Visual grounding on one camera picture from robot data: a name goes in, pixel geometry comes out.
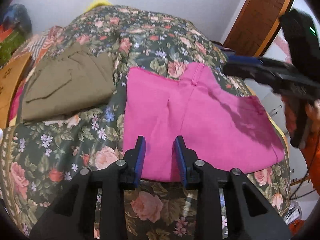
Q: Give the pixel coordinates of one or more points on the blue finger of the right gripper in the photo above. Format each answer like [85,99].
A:
[244,60]
[260,73]

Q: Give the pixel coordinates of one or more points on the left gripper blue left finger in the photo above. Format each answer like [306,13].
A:
[134,163]

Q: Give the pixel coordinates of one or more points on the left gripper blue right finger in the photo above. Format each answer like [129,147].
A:
[185,159]

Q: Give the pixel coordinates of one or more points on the pink pants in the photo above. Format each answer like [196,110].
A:
[224,130]

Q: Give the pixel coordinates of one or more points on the orange sleeve forearm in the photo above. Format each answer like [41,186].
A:
[311,150]

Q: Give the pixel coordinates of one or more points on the person's right hand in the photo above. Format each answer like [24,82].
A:
[313,114]

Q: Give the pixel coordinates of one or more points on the brown wooden door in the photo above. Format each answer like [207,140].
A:
[255,26]

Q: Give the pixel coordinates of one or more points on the olive green pants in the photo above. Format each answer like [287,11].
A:
[73,81]

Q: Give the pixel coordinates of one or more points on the striped colourful blanket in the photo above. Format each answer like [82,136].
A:
[39,44]

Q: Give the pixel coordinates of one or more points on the wooden lap desk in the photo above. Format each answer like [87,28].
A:
[11,75]

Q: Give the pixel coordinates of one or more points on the pile of blue clothes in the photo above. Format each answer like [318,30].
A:
[16,17]

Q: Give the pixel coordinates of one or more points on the yellow foam bed rail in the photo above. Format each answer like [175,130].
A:
[97,3]

